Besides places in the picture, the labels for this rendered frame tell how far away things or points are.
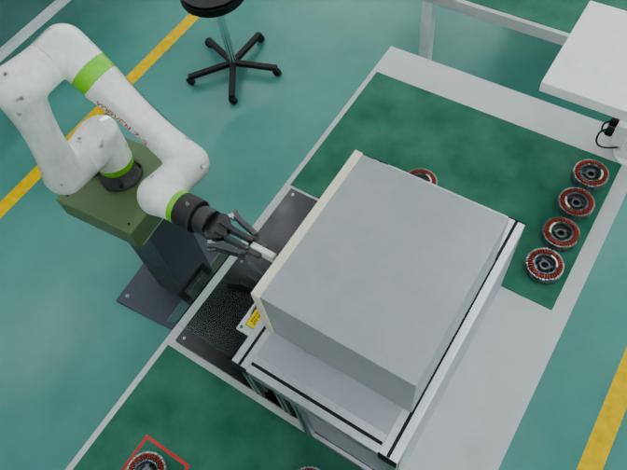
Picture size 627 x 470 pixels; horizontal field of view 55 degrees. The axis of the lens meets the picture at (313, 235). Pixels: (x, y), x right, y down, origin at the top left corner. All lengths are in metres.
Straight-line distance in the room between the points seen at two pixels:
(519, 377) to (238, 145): 1.99
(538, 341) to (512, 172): 0.60
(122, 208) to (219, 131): 1.33
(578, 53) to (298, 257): 1.02
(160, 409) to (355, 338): 0.82
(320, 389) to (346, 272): 0.29
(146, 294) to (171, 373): 1.04
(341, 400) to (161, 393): 0.67
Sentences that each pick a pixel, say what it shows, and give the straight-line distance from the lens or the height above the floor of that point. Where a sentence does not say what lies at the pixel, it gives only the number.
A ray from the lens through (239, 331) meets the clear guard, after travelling 1.53.
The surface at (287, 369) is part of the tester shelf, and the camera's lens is 1.43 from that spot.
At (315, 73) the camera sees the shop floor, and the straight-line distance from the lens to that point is 3.52.
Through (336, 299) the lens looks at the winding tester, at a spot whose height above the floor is 1.32.
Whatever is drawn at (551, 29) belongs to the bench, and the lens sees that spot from 2.67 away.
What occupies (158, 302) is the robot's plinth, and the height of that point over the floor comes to 0.02.
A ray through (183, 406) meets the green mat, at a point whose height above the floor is 0.75.
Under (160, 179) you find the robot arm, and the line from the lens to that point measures 1.61.
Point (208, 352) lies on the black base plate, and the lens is 1.86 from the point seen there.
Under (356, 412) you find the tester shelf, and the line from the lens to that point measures 1.39.
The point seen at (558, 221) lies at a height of 0.78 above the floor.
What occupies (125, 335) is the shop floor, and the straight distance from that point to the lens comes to 2.86.
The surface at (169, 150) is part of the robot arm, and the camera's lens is 1.66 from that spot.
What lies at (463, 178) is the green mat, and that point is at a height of 0.75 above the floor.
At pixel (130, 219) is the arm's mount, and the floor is 0.84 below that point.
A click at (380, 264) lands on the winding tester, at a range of 1.29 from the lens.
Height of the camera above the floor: 2.46
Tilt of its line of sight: 59 degrees down
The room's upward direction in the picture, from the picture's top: 11 degrees counter-clockwise
